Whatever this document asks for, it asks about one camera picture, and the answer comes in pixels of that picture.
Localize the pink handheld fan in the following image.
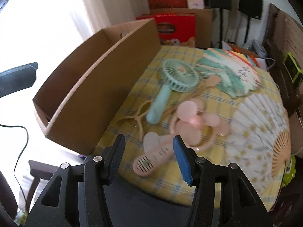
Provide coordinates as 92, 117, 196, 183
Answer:
133, 98, 230, 177

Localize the white floral folding fan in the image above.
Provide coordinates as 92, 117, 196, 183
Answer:
222, 92, 292, 187

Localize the mint green handheld fan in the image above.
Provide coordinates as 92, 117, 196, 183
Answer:
146, 58, 199, 124

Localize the green painted round fan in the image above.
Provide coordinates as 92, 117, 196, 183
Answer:
195, 48, 261, 99

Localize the open brown cardboard box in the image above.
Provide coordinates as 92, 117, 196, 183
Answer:
33, 19, 161, 155

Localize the yellow plaid table cloth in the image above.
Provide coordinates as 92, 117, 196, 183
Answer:
92, 45, 291, 212

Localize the red gift box lower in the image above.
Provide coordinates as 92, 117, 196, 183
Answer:
136, 12, 196, 48

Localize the green yellow device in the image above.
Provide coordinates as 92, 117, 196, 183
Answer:
283, 52, 302, 87

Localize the brown sofa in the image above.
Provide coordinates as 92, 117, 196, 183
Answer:
263, 4, 302, 116

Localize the black speaker right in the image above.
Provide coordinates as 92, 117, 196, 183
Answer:
238, 0, 263, 20

